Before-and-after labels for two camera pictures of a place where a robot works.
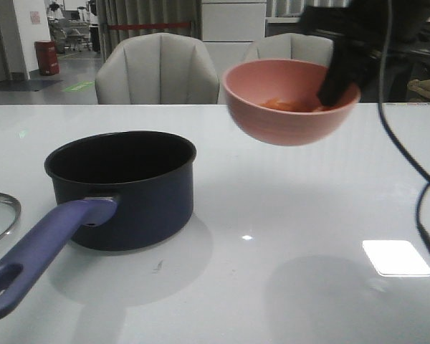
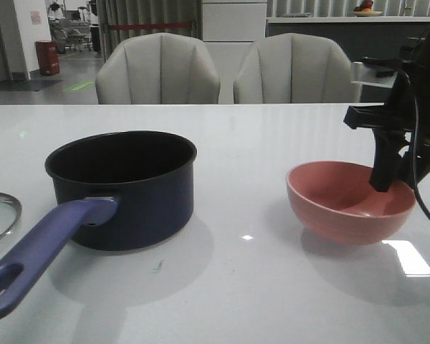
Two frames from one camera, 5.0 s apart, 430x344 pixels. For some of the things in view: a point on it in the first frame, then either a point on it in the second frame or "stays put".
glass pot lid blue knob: [3, 211] stays put
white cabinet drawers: [228, 29] stays put
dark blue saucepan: [116, 190] stays put
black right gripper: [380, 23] -> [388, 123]
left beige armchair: [158, 68] stays put
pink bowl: [276, 101] -> [337, 201]
